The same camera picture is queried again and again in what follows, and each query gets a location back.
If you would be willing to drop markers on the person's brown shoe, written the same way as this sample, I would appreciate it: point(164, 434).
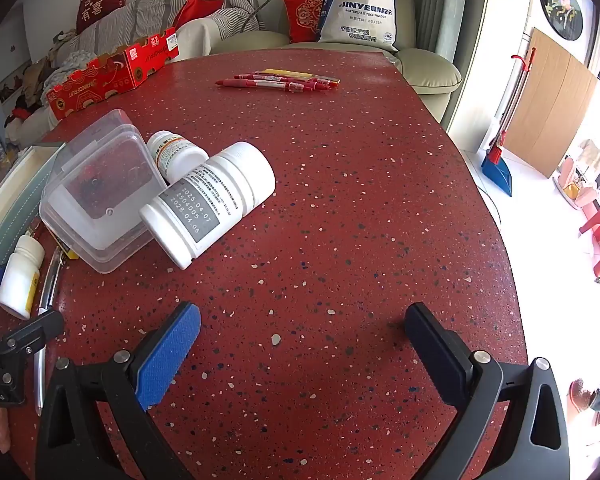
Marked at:
point(581, 395)

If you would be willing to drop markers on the grey striped blanket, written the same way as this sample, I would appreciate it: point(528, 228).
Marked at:
point(145, 15)

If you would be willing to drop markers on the wooden board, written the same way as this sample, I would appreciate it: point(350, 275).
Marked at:
point(555, 105)

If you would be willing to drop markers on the small orange-label white bottle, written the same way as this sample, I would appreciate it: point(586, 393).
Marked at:
point(180, 156)

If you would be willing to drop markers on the silver metal tool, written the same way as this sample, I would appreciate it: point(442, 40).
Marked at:
point(41, 375)

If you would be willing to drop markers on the white covered sofa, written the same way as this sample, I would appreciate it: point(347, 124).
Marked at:
point(200, 35)

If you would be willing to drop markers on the clear plastic container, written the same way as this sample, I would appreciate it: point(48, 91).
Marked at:
point(95, 190)

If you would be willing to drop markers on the beige leather armchair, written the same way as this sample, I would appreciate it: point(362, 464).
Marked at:
point(430, 75)

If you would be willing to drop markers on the plain red pillow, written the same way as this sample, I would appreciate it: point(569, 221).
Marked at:
point(197, 10)

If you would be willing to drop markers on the white blue tote bag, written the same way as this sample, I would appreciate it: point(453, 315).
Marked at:
point(360, 15)

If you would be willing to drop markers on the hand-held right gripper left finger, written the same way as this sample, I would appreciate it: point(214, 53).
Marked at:
point(172, 350)

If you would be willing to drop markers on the large white pill bottle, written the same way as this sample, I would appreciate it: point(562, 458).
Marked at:
point(215, 195)

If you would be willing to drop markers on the pink plastic toy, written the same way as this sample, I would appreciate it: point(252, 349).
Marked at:
point(582, 180)

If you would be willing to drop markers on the red patterned cushion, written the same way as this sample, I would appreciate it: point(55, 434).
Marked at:
point(302, 17)

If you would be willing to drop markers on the pile of clothes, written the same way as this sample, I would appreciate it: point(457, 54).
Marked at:
point(50, 75)

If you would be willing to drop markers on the teal tray box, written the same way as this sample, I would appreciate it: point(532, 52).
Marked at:
point(15, 195)

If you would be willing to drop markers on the red pillow with white characters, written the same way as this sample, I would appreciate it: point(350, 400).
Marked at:
point(102, 2)

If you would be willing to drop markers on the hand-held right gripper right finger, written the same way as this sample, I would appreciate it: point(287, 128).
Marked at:
point(432, 342)

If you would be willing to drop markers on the grey green curtain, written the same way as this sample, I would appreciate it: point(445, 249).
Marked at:
point(440, 0)

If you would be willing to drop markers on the blue dustpan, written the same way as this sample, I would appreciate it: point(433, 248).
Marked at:
point(497, 172)

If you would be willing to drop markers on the yellow pen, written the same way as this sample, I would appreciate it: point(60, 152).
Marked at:
point(280, 72)

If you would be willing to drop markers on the red cardboard fruit box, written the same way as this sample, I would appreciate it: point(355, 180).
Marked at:
point(105, 75)

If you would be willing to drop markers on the small yellow-label white bottle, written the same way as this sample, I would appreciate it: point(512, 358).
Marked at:
point(17, 280)

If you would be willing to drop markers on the landscape wall painting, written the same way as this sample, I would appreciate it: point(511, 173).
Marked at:
point(12, 89)

